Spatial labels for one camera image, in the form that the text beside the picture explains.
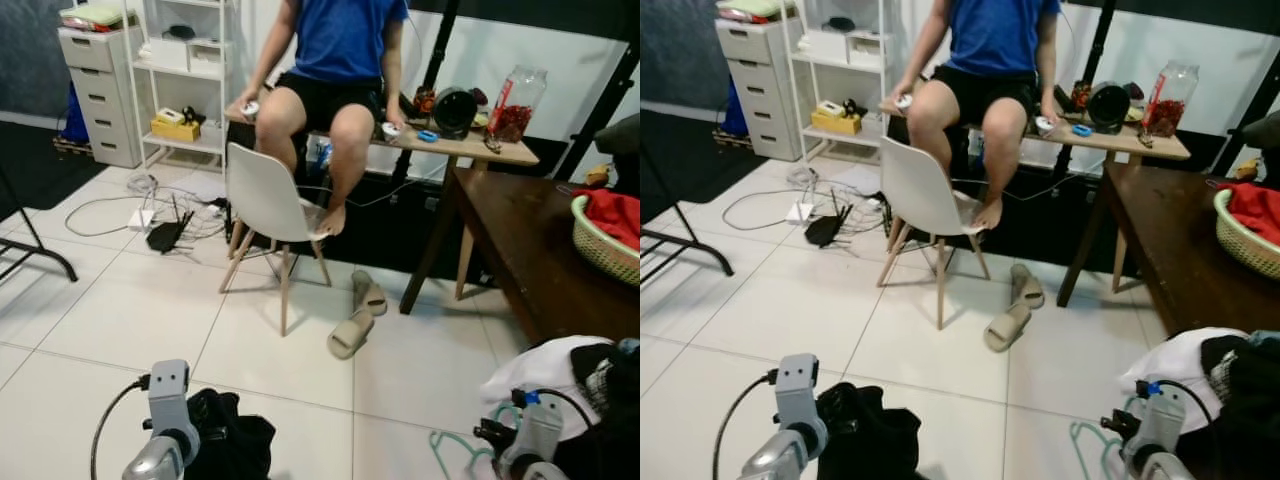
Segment teal plastic hanger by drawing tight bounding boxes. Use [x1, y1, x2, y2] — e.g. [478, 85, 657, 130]
[1066, 418, 1129, 480]
[428, 398, 523, 480]

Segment white garment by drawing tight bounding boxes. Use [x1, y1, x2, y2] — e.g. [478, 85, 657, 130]
[1118, 326, 1251, 423]
[480, 335, 613, 443]

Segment dark knit shirt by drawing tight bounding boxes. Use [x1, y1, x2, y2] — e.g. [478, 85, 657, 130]
[560, 338, 641, 480]
[1198, 333, 1280, 480]

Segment small black garment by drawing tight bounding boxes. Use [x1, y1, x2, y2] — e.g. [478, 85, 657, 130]
[183, 387, 277, 480]
[815, 381, 924, 480]

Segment red knit shirt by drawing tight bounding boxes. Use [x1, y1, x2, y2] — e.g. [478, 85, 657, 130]
[578, 187, 641, 253]
[1225, 181, 1280, 247]

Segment dark brown wooden table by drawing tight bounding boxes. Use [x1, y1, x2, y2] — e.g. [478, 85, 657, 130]
[448, 165, 641, 347]
[1104, 160, 1280, 337]

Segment green woven basket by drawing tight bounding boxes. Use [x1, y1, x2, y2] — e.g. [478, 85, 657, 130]
[1213, 187, 1280, 282]
[570, 193, 641, 289]

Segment light wooden desk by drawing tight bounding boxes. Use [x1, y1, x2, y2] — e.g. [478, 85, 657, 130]
[225, 98, 541, 317]
[880, 92, 1194, 310]

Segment black metal clothes rack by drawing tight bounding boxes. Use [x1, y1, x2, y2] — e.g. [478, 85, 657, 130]
[640, 198, 736, 287]
[0, 165, 80, 285]

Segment white plastic chair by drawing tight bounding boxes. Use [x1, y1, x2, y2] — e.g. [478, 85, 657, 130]
[877, 135, 994, 332]
[218, 142, 334, 339]

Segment black round speaker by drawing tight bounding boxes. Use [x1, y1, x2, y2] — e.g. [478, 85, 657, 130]
[431, 86, 480, 140]
[1085, 81, 1134, 135]

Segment glass jar red contents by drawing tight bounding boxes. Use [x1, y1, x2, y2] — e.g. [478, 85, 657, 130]
[1143, 59, 1202, 140]
[487, 64, 550, 145]

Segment black wifi router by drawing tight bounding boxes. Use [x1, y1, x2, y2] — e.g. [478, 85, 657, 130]
[145, 195, 198, 255]
[802, 190, 854, 250]

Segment white shelf unit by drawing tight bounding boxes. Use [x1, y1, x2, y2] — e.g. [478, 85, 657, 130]
[120, 0, 243, 173]
[783, 0, 903, 166]

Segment person in blue shirt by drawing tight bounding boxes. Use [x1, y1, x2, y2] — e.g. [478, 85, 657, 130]
[228, 0, 413, 239]
[885, 0, 1064, 233]

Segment yellow box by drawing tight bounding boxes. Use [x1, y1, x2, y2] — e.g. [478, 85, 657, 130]
[810, 108, 864, 137]
[150, 116, 203, 144]

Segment white drawer cabinet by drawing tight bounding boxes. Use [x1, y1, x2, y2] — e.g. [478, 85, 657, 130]
[56, 22, 143, 170]
[714, 15, 798, 164]

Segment folded cloth stack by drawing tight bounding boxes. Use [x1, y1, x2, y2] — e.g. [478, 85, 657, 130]
[716, 0, 783, 25]
[58, 3, 127, 34]

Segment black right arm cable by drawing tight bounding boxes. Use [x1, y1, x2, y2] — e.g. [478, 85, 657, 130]
[1148, 377, 1217, 433]
[518, 386, 597, 441]

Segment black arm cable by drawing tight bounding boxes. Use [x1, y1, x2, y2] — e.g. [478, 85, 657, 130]
[1148, 377, 1217, 433]
[89, 373, 151, 480]
[518, 386, 597, 441]
[711, 368, 779, 480]

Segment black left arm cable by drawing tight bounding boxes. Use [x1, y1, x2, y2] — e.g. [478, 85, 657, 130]
[89, 373, 151, 480]
[711, 368, 779, 480]

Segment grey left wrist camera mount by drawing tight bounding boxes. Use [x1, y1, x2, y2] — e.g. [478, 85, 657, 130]
[146, 359, 194, 443]
[774, 352, 823, 433]

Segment white thin cable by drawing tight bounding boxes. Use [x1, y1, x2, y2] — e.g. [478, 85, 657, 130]
[64, 173, 228, 242]
[720, 165, 886, 236]

